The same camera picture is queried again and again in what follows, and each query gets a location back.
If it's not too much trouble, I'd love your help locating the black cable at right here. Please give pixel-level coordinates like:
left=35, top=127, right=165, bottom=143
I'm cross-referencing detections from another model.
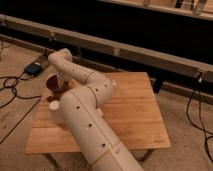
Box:
left=185, top=74, right=213, bottom=164

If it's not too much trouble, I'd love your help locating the wooden shelf at top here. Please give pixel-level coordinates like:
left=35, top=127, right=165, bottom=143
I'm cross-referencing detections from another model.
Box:
left=98, top=0, right=213, bottom=21

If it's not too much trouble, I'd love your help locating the black floor cable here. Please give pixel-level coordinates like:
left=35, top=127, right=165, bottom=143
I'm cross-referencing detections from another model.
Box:
left=0, top=72, right=43, bottom=145

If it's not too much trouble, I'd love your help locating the black power adapter box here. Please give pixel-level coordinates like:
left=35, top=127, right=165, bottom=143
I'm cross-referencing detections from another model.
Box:
left=24, top=63, right=42, bottom=76

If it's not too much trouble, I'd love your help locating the dark red ceramic bowl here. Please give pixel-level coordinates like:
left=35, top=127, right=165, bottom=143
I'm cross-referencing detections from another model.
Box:
left=46, top=75, right=68, bottom=93

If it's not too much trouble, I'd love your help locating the small dark red object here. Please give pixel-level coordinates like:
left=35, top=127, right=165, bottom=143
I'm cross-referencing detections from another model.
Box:
left=47, top=96, right=61, bottom=102

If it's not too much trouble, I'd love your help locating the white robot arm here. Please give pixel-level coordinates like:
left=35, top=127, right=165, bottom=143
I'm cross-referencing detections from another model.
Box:
left=48, top=48, right=144, bottom=171

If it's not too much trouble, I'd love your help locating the white paper cup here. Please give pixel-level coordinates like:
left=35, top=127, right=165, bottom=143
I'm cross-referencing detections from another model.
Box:
left=49, top=100, right=64, bottom=124

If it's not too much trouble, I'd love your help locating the long metal rail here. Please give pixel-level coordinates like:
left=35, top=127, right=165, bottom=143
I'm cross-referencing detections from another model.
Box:
left=0, top=14, right=213, bottom=83

